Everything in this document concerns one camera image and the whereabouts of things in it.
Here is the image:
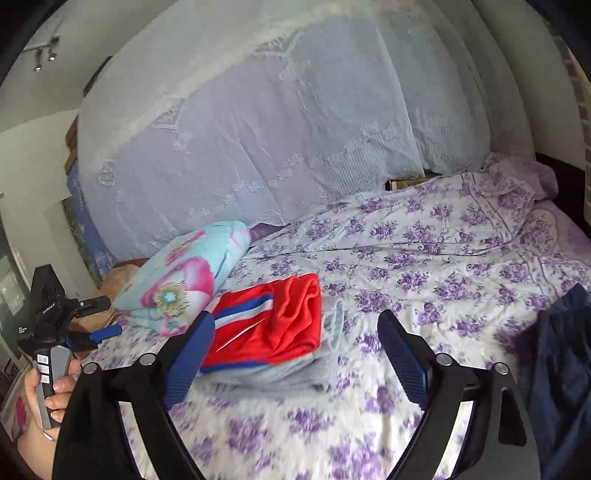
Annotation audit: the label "red pants with striped waistband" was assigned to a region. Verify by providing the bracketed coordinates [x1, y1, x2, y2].
[200, 273, 322, 374]

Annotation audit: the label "brown orange pillow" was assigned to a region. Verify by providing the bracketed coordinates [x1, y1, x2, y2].
[69, 259, 147, 332]

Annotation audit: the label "person's left hand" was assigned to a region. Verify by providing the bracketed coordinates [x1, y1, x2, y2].
[24, 358, 81, 427]

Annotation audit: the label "floral turquoise pink folded quilt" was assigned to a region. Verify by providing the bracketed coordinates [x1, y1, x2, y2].
[113, 221, 252, 337]

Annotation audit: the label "purple floral bed sheet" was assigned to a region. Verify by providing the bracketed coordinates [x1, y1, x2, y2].
[172, 158, 590, 479]

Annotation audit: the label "brown checkered curtain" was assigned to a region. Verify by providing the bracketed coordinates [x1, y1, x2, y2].
[552, 32, 590, 164]

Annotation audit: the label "folded grey pants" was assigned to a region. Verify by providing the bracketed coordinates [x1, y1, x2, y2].
[193, 297, 346, 399]

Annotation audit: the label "blue patterned fabric panel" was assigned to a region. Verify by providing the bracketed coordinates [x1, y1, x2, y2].
[62, 163, 116, 287]

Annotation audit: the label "navy blue pants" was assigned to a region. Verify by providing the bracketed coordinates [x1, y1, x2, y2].
[515, 284, 590, 479]

